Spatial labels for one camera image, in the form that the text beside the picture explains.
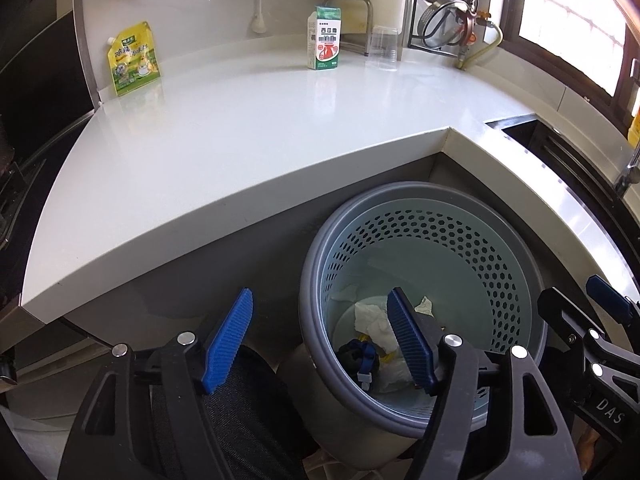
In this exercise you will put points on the metal board holder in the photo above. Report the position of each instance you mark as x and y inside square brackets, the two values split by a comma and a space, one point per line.
[367, 25]

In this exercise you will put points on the clear plastic cup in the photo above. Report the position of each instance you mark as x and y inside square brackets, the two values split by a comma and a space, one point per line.
[385, 47]

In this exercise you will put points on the grey trash bin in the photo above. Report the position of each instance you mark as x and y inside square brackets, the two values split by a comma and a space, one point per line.
[325, 410]

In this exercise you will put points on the blue white bottle brush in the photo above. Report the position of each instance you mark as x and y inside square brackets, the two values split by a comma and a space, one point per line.
[258, 5]

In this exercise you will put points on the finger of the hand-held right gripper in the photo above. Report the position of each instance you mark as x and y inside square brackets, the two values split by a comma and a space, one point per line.
[595, 375]
[612, 300]

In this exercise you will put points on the kitchen sink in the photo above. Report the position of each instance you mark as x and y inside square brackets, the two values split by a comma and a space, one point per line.
[570, 155]

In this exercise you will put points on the person's dark trouser leg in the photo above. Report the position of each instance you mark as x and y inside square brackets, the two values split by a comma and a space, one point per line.
[260, 425]

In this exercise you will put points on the black dish rack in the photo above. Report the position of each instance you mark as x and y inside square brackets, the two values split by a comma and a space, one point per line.
[412, 10]

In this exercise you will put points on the yellow bottle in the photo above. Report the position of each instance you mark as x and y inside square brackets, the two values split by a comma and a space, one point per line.
[635, 127]

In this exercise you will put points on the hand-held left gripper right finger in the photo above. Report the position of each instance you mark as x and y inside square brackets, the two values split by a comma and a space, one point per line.
[407, 340]

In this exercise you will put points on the metal pot lid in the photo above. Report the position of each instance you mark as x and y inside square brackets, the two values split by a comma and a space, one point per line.
[442, 20]

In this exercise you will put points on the light blue perforated basket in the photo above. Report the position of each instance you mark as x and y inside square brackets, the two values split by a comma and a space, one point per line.
[480, 280]

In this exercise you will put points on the white green drink carton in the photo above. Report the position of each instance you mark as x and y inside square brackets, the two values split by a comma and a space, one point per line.
[325, 40]

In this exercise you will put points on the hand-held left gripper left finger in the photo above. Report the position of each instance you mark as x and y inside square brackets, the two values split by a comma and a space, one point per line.
[227, 340]

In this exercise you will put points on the white tissue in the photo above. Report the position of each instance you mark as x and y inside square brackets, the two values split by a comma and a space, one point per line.
[370, 317]

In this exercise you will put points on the yellow seasoning pouch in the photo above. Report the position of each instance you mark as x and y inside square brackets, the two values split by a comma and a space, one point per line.
[132, 60]

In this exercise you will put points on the metal faucet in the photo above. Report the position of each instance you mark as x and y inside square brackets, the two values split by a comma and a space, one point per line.
[629, 170]

